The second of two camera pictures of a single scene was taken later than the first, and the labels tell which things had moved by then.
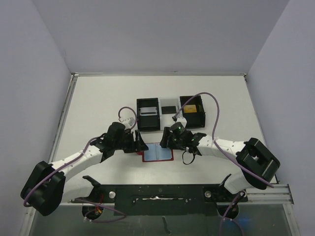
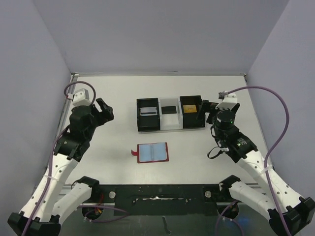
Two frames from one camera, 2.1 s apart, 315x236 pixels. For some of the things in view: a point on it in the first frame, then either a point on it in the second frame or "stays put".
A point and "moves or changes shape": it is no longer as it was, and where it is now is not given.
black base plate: [163, 199] stays put
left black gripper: [140, 145] -> [106, 115]
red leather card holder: [156, 153] moves or changes shape
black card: [168, 109] stays put
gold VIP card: [190, 108] stays put
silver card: [148, 111] stays put
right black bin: [194, 112] stays put
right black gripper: [169, 139] -> [210, 112]
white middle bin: [166, 119] stays put
